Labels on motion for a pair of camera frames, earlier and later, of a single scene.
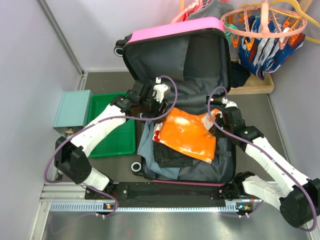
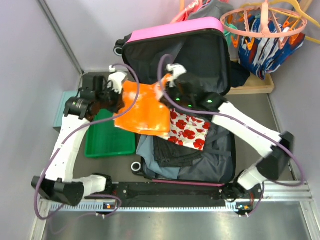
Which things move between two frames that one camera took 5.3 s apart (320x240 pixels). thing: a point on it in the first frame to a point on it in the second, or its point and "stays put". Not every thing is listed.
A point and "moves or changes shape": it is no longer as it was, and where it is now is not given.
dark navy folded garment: (239, 74) stays put
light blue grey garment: (145, 150) stays put
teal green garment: (227, 33) stays put
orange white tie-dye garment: (188, 134) moves or changes shape
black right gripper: (217, 133) to (170, 89)
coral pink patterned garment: (193, 7) stays put
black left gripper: (156, 113) to (119, 103)
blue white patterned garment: (266, 46) stays put
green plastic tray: (121, 141) stays put
